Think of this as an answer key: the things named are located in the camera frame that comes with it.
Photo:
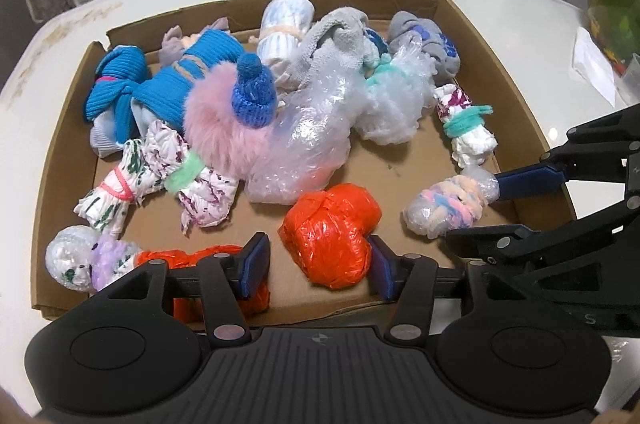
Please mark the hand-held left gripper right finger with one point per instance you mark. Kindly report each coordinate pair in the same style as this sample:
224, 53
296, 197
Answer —
382, 270

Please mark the white printed bundle pink tie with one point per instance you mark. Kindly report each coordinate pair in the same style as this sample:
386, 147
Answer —
107, 199

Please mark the white printed bundle green tie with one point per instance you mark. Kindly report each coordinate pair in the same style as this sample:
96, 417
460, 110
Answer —
205, 199

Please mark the large bubble wrap bundle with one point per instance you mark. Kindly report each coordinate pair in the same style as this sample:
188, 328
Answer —
305, 144

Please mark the pastel bubble wrap bundle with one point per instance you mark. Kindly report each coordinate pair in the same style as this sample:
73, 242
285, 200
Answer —
445, 204

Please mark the blue knit bundle pink tie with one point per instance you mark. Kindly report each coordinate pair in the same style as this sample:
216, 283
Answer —
115, 89

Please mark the white paper sheet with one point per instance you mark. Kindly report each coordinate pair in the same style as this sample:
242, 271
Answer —
595, 64

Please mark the clear glass container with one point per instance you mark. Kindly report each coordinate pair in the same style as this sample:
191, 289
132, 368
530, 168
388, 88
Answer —
631, 79

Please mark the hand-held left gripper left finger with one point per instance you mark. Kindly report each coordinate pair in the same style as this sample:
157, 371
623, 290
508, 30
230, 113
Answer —
255, 264

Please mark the shallow cardboard box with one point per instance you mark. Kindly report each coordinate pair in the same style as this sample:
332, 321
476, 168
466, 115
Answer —
395, 164

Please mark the small white bundle teal tie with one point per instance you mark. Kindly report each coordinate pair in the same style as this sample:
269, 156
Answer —
467, 129

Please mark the bubble wrap bundle teal tie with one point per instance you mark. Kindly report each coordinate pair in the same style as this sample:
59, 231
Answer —
395, 104

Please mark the grey sock blue dots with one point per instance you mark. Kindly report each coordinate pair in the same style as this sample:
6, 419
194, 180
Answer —
430, 44

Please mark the red plastic bag bundle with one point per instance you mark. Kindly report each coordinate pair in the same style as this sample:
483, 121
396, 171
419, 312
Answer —
330, 234

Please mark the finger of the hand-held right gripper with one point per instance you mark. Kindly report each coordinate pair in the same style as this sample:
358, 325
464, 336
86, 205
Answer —
527, 181
490, 241

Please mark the white roll beige tie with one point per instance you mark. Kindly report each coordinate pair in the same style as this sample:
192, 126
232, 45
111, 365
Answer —
285, 29

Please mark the blue knit bundle beige tie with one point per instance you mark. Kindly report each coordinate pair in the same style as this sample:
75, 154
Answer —
190, 79

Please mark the grey sock bundle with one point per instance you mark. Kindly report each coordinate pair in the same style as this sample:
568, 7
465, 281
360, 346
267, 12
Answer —
330, 39

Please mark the pink fluffy ball blue hat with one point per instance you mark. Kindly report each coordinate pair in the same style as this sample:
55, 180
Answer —
225, 124

